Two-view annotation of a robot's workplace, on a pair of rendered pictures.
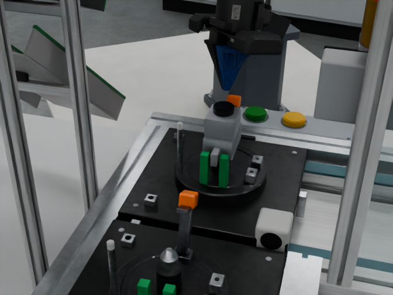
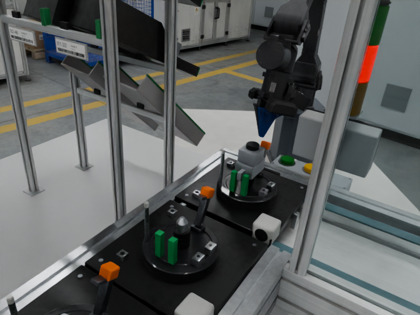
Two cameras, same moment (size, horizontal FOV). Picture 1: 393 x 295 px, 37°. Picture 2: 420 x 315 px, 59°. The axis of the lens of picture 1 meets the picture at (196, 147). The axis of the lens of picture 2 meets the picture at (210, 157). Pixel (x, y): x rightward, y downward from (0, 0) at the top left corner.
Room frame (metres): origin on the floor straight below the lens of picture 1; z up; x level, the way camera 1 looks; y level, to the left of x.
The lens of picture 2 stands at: (0.00, -0.15, 1.45)
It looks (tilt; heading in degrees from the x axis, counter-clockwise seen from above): 29 degrees down; 16
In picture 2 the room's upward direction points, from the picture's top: 4 degrees clockwise
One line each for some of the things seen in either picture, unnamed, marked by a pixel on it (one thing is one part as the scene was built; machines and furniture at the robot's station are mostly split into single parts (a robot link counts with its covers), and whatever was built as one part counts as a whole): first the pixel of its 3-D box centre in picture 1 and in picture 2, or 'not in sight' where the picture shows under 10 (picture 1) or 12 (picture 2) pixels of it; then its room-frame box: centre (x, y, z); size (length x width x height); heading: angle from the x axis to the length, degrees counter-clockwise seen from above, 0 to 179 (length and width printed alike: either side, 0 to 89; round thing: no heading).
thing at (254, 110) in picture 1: (255, 115); (287, 161); (0.93, -0.11, 0.96); 0.04 x 0.04 x 0.02
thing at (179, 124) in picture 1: (179, 147); (222, 165); (0.71, 0.02, 1.03); 0.01 x 0.01 x 0.08
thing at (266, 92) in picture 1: (248, 68); (295, 134); (1.13, -0.11, 0.96); 0.15 x 0.15 x 0.20; 23
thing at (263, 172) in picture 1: (220, 172); (246, 187); (0.73, -0.04, 0.98); 0.14 x 0.14 x 0.02
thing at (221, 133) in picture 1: (221, 130); (249, 159); (0.72, -0.04, 1.06); 0.08 x 0.04 x 0.07; 165
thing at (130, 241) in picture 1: (128, 240); (172, 212); (0.58, 0.09, 0.98); 0.02 x 0.02 x 0.01; 75
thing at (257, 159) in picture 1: (257, 163); (270, 186); (0.73, -0.09, 1.00); 0.02 x 0.01 x 0.02; 165
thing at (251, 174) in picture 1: (251, 175); (263, 192); (0.69, -0.08, 1.00); 0.02 x 0.01 x 0.02; 165
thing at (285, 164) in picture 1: (220, 182); (245, 194); (0.73, -0.04, 0.96); 0.24 x 0.24 x 0.02; 75
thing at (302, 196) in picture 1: (301, 204); (294, 220); (0.69, -0.16, 0.95); 0.01 x 0.01 x 0.04; 75
